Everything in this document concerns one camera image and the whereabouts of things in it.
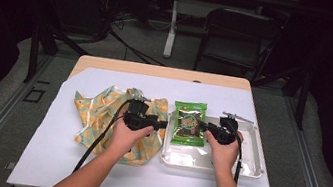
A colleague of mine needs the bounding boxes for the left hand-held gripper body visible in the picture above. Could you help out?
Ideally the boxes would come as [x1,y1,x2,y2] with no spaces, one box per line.
[121,92,162,135]

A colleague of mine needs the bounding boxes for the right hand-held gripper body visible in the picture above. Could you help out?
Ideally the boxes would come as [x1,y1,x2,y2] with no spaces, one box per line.
[205,110,256,150]

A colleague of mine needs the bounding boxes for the green snack packet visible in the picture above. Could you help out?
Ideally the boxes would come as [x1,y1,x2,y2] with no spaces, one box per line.
[168,98,211,149]

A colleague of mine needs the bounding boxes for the white plastic tray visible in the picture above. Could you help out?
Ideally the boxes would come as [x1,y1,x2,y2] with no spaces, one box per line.
[158,108,272,182]

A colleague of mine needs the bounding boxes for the fruit print fabric bag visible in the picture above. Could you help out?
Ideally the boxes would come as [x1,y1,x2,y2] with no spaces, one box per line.
[65,78,172,170]

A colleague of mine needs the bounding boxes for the person's right hand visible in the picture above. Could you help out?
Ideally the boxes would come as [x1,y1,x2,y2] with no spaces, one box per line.
[200,125,245,178]

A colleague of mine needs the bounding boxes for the person's left hand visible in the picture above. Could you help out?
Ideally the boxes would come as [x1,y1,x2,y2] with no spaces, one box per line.
[107,109,156,160]

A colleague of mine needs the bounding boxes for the white table mat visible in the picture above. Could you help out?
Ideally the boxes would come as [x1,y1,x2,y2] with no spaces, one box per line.
[7,54,293,187]

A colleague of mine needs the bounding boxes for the black metal stand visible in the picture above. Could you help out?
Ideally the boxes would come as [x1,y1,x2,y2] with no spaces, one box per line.
[23,23,94,93]
[244,58,314,131]

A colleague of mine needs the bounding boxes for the white desk leg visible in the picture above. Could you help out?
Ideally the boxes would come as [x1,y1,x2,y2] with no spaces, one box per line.
[162,0,182,60]

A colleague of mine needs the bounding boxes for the black folding chair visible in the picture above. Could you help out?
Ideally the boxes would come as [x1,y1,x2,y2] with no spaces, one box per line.
[192,4,286,88]

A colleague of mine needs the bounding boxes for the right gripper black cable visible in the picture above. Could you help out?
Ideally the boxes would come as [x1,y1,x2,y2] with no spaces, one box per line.
[219,120,250,186]

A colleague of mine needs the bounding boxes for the black floor cables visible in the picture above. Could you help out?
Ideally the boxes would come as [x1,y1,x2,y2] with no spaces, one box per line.
[103,28,171,67]

